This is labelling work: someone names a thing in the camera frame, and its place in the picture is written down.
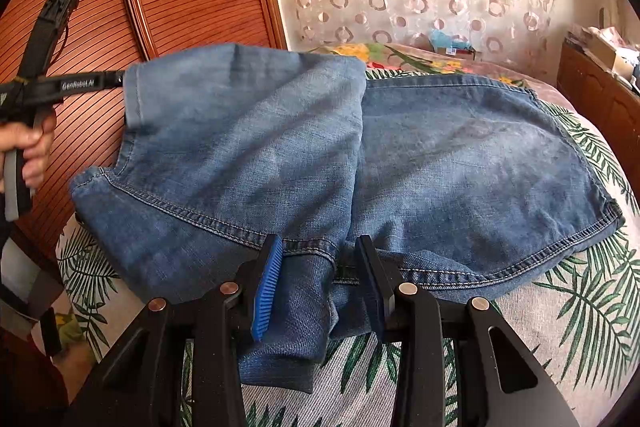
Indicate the person's grey striped clothing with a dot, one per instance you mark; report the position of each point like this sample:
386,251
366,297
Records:
25,287

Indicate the floral blanket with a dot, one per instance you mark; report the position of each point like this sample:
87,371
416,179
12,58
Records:
425,62

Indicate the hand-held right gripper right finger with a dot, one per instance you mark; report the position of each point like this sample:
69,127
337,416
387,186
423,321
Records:
375,292

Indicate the long wooden cabinet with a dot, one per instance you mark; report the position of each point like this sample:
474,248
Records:
600,92

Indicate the brown cardboard box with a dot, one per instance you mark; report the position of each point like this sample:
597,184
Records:
607,52

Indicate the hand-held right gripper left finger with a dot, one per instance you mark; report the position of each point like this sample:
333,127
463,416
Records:
267,287

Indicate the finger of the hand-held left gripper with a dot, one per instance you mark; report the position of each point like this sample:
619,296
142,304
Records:
112,79

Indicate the blue denim pants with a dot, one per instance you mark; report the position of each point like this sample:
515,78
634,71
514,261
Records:
300,147

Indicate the cardboard box with blue bag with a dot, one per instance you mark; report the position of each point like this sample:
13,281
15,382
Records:
450,47

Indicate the person's left hand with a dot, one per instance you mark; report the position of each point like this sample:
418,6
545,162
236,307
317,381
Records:
37,152

